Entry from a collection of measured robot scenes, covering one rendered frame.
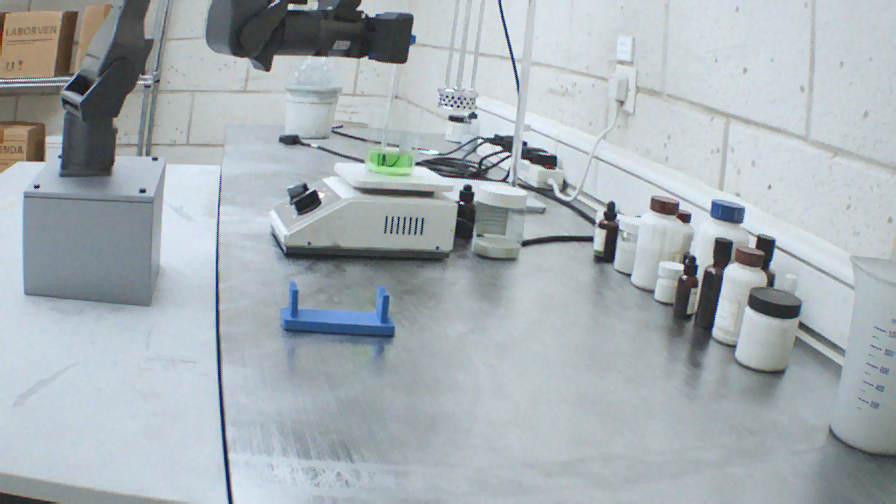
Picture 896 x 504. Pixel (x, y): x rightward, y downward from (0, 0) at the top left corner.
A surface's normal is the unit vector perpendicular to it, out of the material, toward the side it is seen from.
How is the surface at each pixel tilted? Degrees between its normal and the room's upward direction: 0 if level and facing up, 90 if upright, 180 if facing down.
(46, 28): 89
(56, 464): 0
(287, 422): 0
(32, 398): 0
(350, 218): 90
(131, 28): 65
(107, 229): 90
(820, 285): 90
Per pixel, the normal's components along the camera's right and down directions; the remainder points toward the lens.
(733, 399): 0.12, -0.97
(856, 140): -0.96, -0.06
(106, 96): 0.69, 0.32
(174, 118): 0.24, 0.25
